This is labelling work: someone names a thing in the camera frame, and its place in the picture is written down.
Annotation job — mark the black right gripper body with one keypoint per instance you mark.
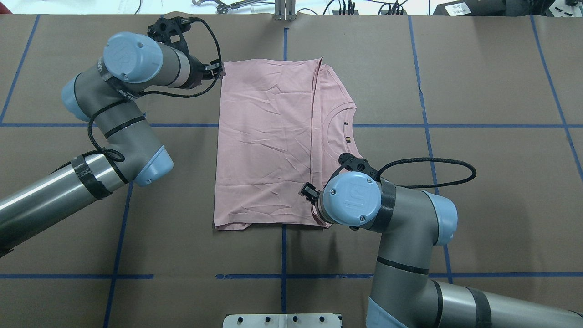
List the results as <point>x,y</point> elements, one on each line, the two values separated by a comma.
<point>310,191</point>

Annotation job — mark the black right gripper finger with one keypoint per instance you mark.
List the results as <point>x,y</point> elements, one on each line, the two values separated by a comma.
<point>309,193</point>

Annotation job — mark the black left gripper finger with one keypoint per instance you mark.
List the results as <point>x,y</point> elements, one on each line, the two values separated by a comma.
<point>214,75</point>
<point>214,67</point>

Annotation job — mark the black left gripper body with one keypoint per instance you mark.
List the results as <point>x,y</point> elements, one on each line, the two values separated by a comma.
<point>198,71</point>

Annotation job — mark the pink Snoopy t-shirt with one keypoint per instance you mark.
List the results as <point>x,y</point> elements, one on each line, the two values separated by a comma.
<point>281,124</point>

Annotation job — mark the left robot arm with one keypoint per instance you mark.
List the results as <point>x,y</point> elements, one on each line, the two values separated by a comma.
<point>125,147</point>

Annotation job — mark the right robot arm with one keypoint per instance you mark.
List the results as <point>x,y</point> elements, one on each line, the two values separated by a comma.
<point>411,224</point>

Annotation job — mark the reacher grabber tool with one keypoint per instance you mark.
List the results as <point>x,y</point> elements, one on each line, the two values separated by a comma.
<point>223,8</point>

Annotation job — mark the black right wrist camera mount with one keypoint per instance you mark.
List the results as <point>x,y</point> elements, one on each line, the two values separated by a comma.
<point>351,163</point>

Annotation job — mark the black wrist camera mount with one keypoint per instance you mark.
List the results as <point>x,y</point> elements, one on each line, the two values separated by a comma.
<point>170,31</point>
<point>351,163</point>

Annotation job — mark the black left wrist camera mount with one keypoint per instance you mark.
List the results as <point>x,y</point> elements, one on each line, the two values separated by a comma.
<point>170,31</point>

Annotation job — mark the aluminium frame post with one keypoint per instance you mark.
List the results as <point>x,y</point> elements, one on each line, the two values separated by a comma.
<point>285,10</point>

